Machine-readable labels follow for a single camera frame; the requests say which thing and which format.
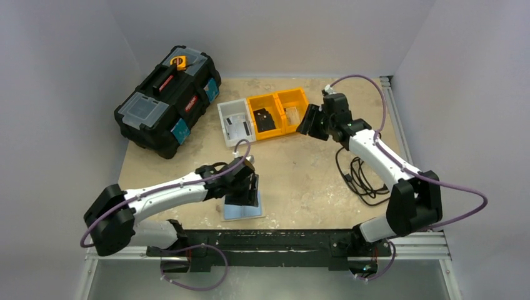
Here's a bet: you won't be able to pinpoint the white lion VIP card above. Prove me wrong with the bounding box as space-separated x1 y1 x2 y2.
229 116 254 139

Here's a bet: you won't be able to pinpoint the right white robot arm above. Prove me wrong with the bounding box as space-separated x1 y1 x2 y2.
297 87 443 247

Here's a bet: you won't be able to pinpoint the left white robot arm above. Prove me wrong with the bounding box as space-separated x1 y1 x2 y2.
80 156 259 257

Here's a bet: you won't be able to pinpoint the black and white cards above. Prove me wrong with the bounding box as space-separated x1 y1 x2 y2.
224 117 254 139

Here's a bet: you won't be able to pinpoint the right yellow plastic bin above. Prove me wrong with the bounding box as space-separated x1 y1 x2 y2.
276 87 309 134

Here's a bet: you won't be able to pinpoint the yellow plastic bin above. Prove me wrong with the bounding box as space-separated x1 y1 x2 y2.
247 93 286 141
276 87 309 134

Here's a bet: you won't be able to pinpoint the middle yellow plastic bin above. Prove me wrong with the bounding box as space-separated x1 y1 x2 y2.
247 93 286 141

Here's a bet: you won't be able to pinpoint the white plastic bin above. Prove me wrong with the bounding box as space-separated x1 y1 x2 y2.
217 98 257 148

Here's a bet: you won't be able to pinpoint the black plastic toolbox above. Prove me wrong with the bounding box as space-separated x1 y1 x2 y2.
114 45 222 159

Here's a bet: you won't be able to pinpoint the yellow tape measure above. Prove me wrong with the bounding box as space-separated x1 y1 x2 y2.
169 55 188 71

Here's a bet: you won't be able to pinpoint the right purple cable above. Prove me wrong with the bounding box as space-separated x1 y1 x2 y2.
327 74 489 283

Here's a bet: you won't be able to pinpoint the purple cable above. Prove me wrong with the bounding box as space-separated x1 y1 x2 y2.
327 74 489 283
79 139 252 291

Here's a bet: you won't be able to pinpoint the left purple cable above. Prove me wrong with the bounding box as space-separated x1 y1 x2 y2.
79 139 252 291

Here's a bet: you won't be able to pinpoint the black usb cable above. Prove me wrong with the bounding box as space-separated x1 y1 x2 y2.
335 147 392 207

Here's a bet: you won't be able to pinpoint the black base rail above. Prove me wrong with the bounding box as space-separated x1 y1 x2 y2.
146 229 392 274

